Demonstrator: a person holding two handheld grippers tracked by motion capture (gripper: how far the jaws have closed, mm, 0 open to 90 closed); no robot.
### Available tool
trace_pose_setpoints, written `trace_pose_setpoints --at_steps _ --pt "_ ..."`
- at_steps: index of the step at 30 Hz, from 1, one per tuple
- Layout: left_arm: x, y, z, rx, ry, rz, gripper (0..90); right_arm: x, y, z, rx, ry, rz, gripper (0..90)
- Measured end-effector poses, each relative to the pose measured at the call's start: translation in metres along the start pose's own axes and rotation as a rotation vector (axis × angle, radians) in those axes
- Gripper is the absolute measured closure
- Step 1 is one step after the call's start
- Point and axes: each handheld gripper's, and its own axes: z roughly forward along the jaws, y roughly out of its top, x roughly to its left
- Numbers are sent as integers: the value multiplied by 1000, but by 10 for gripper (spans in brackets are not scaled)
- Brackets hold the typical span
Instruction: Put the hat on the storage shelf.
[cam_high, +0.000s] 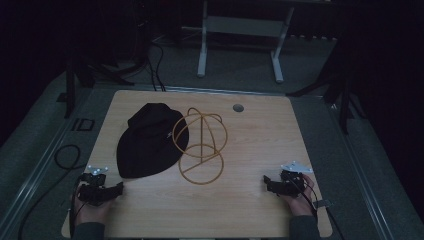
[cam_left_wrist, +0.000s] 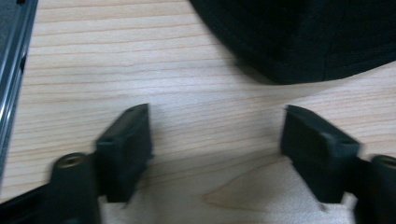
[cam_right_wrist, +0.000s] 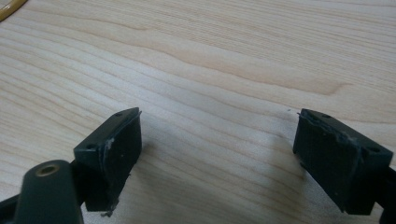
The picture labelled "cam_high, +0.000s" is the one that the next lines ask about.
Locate black metal stand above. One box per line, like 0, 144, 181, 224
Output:
63, 49, 136, 119
286, 43, 368, 135

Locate black rectangular floor frame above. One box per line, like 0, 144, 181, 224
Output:
70, 117, 96, 132

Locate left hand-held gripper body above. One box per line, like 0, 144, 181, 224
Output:
77, 164, 113, 207

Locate black looped floor cable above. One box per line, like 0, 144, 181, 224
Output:
17, 144, 84, 240

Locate person's left hand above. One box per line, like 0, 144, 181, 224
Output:
73, 189, 113, 225

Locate black hanging cables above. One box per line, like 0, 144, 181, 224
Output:
145, 36, 168, 93

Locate metal floor rail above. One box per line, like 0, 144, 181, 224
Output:
0, 99, 98, 234
328, 99, 401, 240

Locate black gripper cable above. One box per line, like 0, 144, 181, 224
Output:
68, 176, 84, 238
288, 174, 346, 240

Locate gold wire hat stand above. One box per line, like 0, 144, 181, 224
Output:
172, 107, 229, 186

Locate person's right hand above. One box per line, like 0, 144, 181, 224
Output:
283, 174, 316, 218

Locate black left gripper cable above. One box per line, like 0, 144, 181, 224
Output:
68, 176, 84, 238

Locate white metal stand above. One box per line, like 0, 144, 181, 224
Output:
196, 0, 296, 84

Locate grey cable tag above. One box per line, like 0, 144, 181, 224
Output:
312, 199, 334, 210

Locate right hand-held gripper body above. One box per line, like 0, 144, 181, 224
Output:
273, 161, 314, 198

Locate black bucket hat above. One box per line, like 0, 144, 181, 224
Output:
115, 102, 190, 179

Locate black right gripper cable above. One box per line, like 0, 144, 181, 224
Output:
288, 174, 346, 240

